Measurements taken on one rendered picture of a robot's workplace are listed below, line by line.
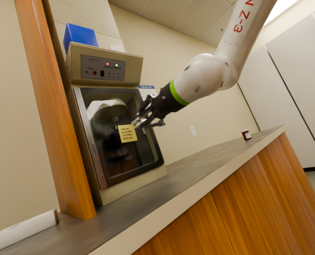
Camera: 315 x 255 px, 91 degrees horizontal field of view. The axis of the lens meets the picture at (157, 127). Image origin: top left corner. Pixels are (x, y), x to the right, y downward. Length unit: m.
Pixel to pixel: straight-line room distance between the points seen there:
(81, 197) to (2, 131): 0.68
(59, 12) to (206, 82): 0.75
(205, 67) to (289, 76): 2.96
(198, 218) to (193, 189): 0.09
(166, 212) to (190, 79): 0.31
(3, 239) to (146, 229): 0.46
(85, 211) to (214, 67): 0.49
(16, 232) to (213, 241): 0.56
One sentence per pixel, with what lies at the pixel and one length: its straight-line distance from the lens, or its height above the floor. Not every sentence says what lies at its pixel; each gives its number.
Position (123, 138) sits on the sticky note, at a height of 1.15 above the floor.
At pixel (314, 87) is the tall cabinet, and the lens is 3.29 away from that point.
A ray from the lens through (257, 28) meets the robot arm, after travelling 0.54.
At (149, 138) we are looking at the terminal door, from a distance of 0.73.
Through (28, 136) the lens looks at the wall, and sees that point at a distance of 1.06.
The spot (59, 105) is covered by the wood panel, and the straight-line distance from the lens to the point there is 0.56.
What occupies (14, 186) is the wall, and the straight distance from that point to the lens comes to 1.02.
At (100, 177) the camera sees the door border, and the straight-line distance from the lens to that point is 0.61.
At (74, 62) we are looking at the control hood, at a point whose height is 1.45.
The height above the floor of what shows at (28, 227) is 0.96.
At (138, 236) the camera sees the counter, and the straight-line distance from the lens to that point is 0.34.
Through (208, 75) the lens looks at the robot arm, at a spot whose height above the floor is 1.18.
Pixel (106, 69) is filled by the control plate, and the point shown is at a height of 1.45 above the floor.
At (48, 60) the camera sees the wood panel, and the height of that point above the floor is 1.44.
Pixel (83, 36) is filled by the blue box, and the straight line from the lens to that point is 0.74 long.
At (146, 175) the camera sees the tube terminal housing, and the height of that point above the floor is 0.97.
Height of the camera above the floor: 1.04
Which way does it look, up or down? 10 degrees up
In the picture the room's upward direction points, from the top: 20 degrees counter-clockwise
